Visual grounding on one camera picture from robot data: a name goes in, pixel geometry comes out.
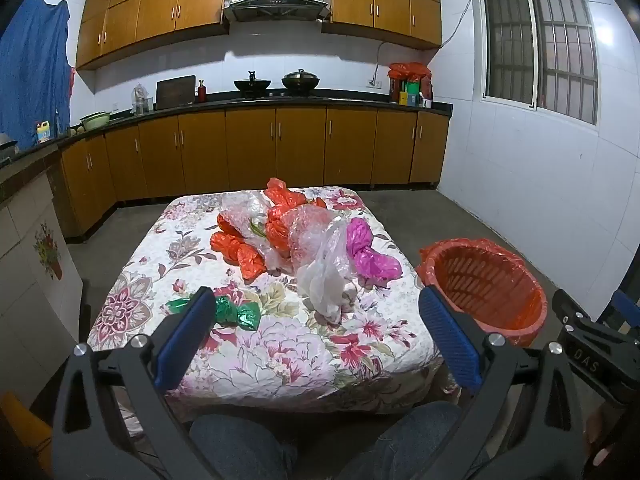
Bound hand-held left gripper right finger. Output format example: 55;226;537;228
418;285;586;480

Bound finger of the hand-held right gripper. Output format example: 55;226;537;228
551;288;598;333
600;290;640;333

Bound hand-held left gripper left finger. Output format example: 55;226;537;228
50;286;217;480

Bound red plastic waste basket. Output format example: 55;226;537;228
416;238;548;348

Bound green foil bag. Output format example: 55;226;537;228
167;296;262;331

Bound orange plastic wastebasket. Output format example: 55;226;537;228
417;238;548;348

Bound pink plastic bag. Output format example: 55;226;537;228
346;217;402;281

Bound white translucent plastic bag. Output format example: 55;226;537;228
296;220;358;322

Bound person's right hand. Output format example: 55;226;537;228
584;402;626;471

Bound floral tablecloth covered table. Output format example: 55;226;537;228
87;186;446;411

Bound person's right leg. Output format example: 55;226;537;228
340;402;483;480

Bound person's leg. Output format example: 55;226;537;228
340;402;483;480
189;414;299;480

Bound person's left leg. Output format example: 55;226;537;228
189;414;299;480

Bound wooden lower cabinets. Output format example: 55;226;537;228
59;105;451;241

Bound wooden cabinets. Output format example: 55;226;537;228
330;0;443;51
59;105;451;241
75;0;231;71

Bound green basin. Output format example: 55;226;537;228
80;111;112;132

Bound black kitchen countertop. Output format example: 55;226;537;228
0;89;453;163

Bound clear jar with bag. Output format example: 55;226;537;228
131;83;153;116

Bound dark wooden cutting board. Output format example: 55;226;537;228
155;75;197;110

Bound black wok with lid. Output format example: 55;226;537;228
281;69;321;95
234;71;273;99

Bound barred window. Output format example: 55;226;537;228
470;0;601;128

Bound blue hanging cloth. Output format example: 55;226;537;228
0;0;73;151

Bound wooden upper cabinets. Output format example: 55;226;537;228
330;0;443;51
75;0;231;71

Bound flower wall sticker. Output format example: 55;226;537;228
34;222;65;281

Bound grey power cable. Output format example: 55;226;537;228
372;40;397;83

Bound white wall cable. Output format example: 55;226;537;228
440;0;476;47

